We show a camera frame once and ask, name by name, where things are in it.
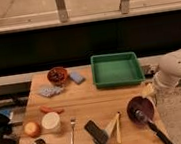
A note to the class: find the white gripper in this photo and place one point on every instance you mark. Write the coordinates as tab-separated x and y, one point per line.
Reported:
161	82

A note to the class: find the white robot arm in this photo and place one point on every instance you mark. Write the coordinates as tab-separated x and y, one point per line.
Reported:
170	63

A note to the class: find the white cup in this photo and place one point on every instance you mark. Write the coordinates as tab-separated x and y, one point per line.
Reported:
51	122

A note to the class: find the maroon plate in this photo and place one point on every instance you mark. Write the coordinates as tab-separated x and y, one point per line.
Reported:
140	103

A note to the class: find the green plastic tray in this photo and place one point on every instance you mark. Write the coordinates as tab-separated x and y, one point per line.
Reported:
111	70

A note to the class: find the wooden stick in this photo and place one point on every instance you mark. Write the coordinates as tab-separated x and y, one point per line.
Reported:
118	135

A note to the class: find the blue sponge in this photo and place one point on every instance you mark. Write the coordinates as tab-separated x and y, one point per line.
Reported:
76	77

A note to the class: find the silver fork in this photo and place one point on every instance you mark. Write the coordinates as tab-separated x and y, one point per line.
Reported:
72	125

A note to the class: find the dark red bowl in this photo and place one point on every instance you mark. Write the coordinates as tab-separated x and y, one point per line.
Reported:
57	75

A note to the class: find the orange carrot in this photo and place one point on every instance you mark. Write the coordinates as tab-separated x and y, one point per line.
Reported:
48	110

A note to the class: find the red yellow apple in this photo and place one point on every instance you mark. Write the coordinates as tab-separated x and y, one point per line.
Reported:
32	129

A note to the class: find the black handled ladle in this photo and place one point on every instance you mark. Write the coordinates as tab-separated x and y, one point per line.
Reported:
144	119

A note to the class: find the grey left window post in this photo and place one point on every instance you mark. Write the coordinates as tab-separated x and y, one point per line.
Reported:
62	10

